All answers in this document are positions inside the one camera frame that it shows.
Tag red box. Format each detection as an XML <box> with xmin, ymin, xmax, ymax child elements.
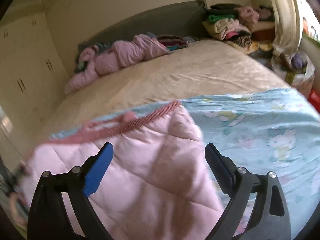
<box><xmin>308</xmin><ymin>89</ymin><xmax>320</xmax><ymax>109</ymax></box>

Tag dark striped folded garment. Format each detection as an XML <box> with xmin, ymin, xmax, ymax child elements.
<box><xmin>156</xmin><ymin>34</ymin><xmax>188</xmax><ymax>51</ymax></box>

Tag cream wardrobe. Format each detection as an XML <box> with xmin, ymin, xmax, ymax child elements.
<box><xmin>1</xmin><ymin>13</ymin><xmax>69</xmax><ymax>171</ymax></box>

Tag light pink quilted jacket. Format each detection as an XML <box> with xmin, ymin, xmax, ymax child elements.
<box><xmin>20</xmin><ymin>101</ymin><xmax>223</xmax><ymax>239</ymax></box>

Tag plastic bag of clothes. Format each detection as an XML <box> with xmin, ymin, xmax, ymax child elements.
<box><xmin>271</xmin><ymin>50</ymin><xmax>315</xmax><ymax>99</ymax></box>

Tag pile of folded clothes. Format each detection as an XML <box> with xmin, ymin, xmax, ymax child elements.
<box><xmin>202</xmin><ymin>3</ymin><xmax>275</xmax><ymax>55</ymax></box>

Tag beige bed sheet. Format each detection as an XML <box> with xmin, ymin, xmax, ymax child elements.
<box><xmin>37</xmin><ymin>40</ymin><xmax>286</xmax><ymax>141</ymax></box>

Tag cream curtain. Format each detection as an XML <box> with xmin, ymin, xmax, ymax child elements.
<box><xmin>271</xmin><ymin>0</ymin><xmax>303</xmax><ymax>55</ymax></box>

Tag dark grey headboard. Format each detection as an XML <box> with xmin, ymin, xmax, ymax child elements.
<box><xmin>78</xmin><ymin>0</ymin><xmax>208</xmax><ymax>52</ymax></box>

